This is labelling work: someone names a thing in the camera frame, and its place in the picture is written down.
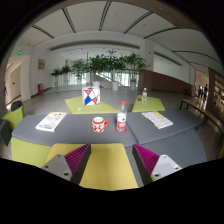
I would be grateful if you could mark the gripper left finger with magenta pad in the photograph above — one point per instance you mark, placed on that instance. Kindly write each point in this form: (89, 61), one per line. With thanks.
(70, 166)

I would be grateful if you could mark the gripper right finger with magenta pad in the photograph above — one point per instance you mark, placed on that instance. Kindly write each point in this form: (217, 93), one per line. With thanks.
(151, 166)

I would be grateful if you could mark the clear water bottle red cap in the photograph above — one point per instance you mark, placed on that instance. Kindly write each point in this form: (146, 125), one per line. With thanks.
(121, 115)

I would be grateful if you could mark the far clear water bottle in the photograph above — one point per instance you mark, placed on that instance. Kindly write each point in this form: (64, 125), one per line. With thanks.
(144, 95)

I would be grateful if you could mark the yellow white booklet on right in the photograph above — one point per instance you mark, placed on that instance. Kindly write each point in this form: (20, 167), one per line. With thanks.
(157, 119)

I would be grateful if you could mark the colourful magazine on left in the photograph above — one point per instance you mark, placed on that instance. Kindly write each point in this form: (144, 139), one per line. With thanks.
(50, 122)

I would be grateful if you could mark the red round coaster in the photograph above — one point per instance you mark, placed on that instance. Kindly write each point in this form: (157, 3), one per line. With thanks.
(119, 130)

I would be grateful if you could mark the red and white mug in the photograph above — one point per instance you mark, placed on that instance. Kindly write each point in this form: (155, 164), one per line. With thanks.
(99, 124)

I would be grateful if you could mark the red blue white patterned cube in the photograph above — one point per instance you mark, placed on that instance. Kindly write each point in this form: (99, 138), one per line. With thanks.
(90, 95)

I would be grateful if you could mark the long wooden bench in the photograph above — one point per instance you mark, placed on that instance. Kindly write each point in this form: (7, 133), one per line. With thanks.
(207, 115)

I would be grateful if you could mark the black chair at left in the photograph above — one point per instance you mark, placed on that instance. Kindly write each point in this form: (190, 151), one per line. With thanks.
(16, 105)

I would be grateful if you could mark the red fire extinguisher box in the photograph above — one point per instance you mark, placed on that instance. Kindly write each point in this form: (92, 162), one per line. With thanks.
(40, 88)

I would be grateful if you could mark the wooden bookshelf at right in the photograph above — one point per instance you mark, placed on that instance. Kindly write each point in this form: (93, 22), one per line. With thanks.
(216, 94)

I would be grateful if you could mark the white planter with green plant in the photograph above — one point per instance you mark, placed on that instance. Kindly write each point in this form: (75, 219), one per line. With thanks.
(115, 64)

